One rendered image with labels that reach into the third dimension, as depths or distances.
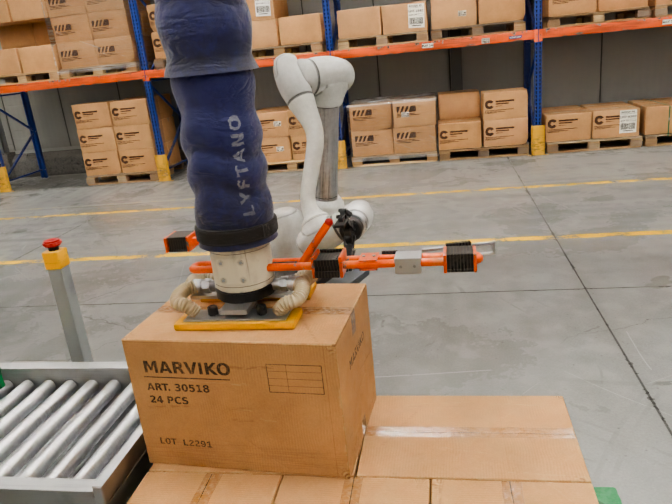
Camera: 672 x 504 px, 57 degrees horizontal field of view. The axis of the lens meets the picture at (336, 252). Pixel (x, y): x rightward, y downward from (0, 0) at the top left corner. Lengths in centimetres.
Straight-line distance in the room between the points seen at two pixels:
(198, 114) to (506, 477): 120
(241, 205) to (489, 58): 860
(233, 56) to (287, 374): 80
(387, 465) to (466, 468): 21
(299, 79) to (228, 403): 114
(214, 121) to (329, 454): 90
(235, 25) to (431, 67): 850
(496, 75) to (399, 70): 148
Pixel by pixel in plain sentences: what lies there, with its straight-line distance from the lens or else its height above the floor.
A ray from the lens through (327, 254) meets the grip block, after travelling 169.
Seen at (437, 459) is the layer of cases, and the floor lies 54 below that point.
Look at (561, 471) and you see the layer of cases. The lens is 177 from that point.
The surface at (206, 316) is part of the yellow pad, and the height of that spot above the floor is 97.
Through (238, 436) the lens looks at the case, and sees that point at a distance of 176.
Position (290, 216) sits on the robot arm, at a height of 103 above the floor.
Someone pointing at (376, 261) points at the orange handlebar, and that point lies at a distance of 163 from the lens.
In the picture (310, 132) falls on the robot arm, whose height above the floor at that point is 136.
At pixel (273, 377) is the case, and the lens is 162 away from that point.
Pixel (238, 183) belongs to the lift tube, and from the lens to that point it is 159.
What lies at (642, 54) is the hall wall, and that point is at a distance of 1041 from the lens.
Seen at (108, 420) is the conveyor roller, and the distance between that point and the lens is 224.
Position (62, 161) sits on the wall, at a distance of 1190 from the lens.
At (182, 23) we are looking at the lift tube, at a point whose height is 172.
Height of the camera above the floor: 163
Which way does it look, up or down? 18 degrees down
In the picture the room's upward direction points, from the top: 6 degrees counter-clockwise
